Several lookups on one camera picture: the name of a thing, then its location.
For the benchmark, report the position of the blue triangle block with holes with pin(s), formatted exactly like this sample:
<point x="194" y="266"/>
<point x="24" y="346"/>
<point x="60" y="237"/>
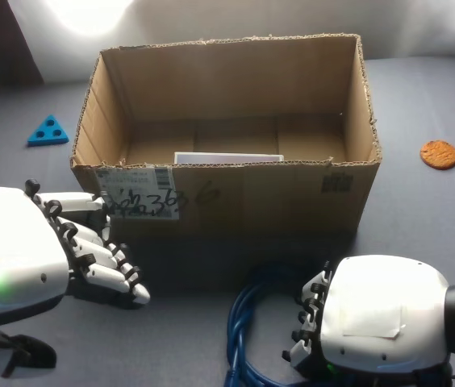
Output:
<point x="48" y="136"/>

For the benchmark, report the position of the orange round cookie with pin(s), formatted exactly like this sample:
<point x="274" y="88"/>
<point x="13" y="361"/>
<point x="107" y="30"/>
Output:
<point x="439" y="155"/>

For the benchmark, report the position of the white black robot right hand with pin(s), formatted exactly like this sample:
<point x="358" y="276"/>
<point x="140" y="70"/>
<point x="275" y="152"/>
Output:
<point x="381" y="306"/>

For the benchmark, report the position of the open brown cardboard box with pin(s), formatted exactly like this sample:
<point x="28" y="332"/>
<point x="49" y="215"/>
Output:
<point x="251" y="201"/>

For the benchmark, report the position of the maroon small box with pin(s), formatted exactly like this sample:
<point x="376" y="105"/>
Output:
<point x="227" y="158"/>

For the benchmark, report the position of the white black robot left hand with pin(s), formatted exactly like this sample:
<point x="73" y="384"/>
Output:
<point x="9" y="250"/>

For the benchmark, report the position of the grey table cloth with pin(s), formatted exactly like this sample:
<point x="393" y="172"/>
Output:
<point x="413" y="221"/>

